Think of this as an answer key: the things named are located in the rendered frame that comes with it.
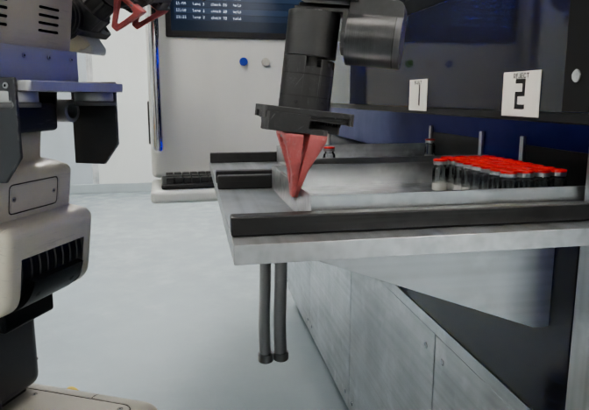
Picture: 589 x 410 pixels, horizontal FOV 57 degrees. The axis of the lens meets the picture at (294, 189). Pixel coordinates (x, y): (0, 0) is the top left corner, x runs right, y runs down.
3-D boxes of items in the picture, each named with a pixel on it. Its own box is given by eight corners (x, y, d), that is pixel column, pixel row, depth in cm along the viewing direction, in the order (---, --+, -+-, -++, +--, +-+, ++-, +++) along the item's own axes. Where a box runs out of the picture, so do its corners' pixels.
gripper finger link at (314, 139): (320, 203, 59) (330, 117, 58) (255, 198, 58) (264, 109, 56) (308, 193, 66) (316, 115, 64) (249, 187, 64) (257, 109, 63)
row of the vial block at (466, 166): (449, 186, 83) (450, 155, 82) (520, 208, 66) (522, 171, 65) (436, 186, 83) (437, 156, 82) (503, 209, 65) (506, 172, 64)
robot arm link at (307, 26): (297, 6, 62) (283, -4, 57) (356, 10, 61) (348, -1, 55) (290, 67, 63) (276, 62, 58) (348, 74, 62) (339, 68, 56)
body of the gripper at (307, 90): (353, 131, 59) (362, 62, 57) (259, 122, 57) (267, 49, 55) (337, 128, 65) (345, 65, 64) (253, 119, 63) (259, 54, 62)
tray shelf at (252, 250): (416, 164, 127) (416, 156, 127) (673, 241, 59) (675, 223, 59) (209, 169, 119) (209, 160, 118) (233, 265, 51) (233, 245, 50)
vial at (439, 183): (443, 188, 80) (443, 158, 80) (450, 191, 78) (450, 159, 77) (429, 188, 80) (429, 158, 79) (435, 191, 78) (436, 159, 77)
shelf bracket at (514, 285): (534, 317, 71) (542, 221, 69) (549, 327, 68) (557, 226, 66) (279, 338, 65) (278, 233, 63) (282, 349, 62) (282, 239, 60)
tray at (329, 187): (478, 181, 88) (479, 160, 88) (595, 215, 63) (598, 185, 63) (272, 188, 82) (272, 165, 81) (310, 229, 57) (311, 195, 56)
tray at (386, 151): (425, 158, 122) (426, 143, 121) (486, 173, 97) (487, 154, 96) (276, 161, 116) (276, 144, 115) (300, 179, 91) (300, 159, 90)
